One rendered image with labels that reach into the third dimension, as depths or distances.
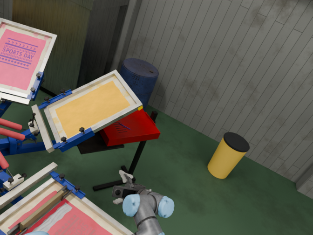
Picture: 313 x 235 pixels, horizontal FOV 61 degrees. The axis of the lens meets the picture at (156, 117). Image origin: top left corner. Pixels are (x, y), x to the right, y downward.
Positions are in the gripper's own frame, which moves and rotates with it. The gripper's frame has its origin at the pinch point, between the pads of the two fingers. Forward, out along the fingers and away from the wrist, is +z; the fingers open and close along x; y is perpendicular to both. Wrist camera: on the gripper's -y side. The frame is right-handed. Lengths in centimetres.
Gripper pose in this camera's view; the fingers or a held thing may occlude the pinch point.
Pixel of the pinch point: (114, 185)
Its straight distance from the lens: 132.1
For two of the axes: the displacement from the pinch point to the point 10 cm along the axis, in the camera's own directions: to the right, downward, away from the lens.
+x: 2.0, -9.7, 1.1
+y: 7.4, 2.2, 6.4
